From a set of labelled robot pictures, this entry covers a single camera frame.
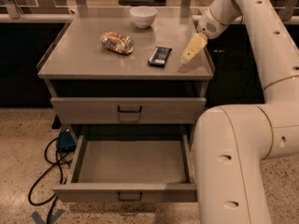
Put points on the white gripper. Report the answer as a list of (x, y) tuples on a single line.
[(207, 25)]

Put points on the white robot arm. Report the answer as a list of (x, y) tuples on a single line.
[(230, 141)]

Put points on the grey drawer cabinet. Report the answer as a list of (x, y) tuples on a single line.
[(79, 66)]

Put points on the open grey middle drawer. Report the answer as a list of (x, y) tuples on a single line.
[(161, 169)]

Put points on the closed grey top drawer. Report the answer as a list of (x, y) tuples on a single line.
[(94, 110)]

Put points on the white ceramic bowl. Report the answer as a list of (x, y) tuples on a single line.
[(143, 17)]

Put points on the crushed gold soda can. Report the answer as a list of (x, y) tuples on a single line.
[(122, 44)]

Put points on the blue power box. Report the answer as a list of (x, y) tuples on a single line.
[(66, 142)]

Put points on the black middle drawer handle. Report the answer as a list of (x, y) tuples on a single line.
[(129, 197)]

